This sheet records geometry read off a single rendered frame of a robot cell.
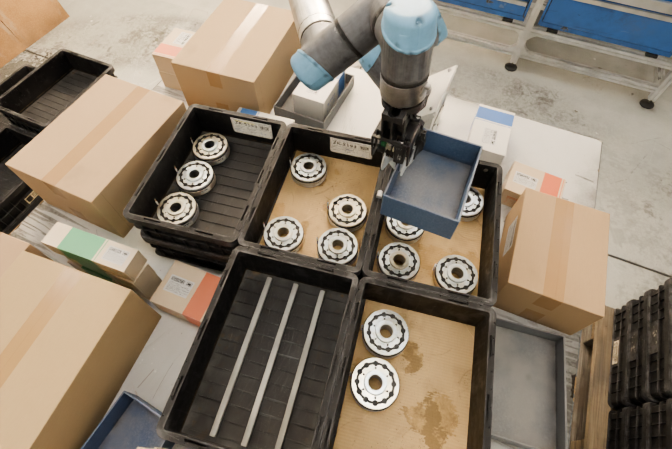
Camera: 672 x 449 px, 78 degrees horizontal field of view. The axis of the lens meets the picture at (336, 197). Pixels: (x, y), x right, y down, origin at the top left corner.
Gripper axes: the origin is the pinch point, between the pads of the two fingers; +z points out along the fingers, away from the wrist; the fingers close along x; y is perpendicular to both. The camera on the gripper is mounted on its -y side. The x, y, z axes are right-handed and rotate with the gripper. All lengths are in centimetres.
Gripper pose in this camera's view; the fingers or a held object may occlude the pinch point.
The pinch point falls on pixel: (399, 163)
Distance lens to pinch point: 86.6
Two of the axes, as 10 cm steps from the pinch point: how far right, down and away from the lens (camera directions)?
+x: 9.1, 3.1, -2.9
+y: -4.2, 7.6, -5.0
